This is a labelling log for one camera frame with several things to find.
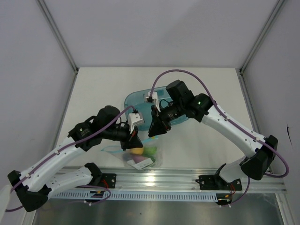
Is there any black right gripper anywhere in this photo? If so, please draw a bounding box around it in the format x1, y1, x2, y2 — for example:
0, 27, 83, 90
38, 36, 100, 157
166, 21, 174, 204
149, 101, 184, 138

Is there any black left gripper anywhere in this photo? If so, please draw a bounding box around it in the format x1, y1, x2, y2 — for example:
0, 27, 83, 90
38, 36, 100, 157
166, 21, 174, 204
102, 122, 143, 151

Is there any orange fruit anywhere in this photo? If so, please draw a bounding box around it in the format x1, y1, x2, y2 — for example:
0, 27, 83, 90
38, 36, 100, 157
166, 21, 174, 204
130, 148, 144, 155

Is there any purple eggplant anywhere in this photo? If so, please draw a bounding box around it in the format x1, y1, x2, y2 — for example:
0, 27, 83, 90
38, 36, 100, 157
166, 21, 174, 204
128, 155, 148, 164

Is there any light green cucumber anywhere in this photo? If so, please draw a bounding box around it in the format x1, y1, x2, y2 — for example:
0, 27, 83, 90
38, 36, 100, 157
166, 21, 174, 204
143, 146, 157, 155

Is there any clear zip top bag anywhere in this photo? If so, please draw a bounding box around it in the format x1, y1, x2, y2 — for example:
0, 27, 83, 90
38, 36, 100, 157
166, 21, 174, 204
101, 136, 163, 171

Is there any blue translucent plastic basin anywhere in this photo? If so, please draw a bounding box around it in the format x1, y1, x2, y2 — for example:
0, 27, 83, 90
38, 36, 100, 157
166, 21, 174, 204
124, 86, 189, 131

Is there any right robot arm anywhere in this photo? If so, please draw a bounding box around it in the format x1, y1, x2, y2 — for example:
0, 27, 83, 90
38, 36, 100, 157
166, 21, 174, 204
145, 80, 278, 190

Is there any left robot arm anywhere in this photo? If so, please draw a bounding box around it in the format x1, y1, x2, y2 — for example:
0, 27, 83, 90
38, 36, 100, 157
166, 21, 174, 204
7, 105, 144, 212

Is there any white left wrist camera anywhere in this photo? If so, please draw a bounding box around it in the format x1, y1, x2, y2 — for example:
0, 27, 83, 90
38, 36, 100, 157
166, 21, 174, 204
128, 112, 144, 133

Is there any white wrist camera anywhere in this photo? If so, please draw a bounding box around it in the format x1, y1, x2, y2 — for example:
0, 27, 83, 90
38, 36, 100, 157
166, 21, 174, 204
144, 91, 161, 113
128, 112, 144, 133

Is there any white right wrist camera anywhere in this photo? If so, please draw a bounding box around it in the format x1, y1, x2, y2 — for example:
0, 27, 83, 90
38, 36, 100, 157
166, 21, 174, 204
144, 91, 161, 113

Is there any aluminium mounting rail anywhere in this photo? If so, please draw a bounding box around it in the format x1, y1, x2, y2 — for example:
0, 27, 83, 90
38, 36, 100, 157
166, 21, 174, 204
31, 166, 287, 193

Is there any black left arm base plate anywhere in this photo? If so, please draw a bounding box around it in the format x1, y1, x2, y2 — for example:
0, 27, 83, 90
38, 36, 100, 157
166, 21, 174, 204
94, 173, 117, 189

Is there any slotted cable duct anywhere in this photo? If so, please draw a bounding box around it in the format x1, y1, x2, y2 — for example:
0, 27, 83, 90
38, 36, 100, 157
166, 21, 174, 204
52, 190, 218, 202

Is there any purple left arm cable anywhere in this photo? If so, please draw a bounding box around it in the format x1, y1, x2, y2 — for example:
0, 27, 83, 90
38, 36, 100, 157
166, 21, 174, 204
6, 105, 138, 213

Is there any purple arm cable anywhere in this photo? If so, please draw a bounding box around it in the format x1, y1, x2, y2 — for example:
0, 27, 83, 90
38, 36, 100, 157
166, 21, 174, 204
6, 105, 138, 213
150, 69, 289, 208

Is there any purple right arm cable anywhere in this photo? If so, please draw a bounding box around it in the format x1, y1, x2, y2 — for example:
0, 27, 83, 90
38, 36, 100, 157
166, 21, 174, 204
150, 69, 289, 208

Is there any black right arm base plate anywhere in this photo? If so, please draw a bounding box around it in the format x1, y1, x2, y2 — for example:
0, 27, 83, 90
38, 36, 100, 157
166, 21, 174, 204
195, 175, 242, 191

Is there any left aluminium frame post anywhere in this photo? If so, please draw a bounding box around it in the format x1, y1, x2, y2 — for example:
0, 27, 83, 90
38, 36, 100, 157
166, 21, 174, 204
36, 0, 79, 73

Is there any aluminium frame post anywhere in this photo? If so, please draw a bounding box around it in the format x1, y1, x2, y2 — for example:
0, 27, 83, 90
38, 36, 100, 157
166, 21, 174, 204
239, 0, 287, 75
36, 0, 79, 73

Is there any right aluminium frame post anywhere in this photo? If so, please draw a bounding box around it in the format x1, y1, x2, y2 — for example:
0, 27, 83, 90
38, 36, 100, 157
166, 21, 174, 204
239, 0, 287, 75

